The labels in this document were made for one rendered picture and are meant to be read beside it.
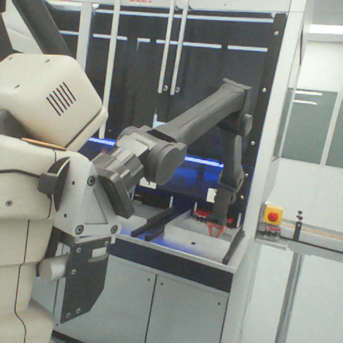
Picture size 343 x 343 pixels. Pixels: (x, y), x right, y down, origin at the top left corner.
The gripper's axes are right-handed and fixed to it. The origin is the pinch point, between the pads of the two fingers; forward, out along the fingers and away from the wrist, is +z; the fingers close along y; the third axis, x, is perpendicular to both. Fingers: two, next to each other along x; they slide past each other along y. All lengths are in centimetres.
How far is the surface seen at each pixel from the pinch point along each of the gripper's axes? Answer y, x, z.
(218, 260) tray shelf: -12.8, -5.3, 4.0
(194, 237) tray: -0.9, 7.0, 0.7
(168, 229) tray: -1.0, 17.9, 0.5
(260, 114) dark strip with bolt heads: 17, -5, -54
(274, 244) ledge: 25.1, -21.2, -1.8
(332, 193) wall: 484, -89, -49
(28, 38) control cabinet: -16, 89, -62
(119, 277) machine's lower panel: 31, 48, 36
